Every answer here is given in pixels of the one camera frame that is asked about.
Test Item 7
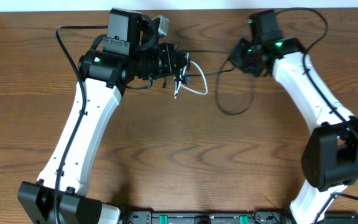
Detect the white cable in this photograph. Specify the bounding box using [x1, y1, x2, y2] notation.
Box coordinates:
[173, 52, 209, 100]

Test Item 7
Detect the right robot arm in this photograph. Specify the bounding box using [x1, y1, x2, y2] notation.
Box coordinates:
[228, 9, 358, 223]

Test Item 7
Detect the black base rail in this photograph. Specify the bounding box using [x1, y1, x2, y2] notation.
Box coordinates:
[119, 210, 292, 224]

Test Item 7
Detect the thin black USB cable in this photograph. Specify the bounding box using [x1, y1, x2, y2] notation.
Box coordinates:
[162, 49, 256, 116]

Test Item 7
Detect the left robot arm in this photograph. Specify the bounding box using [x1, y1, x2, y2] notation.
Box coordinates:
[18, 8, 189, 223]

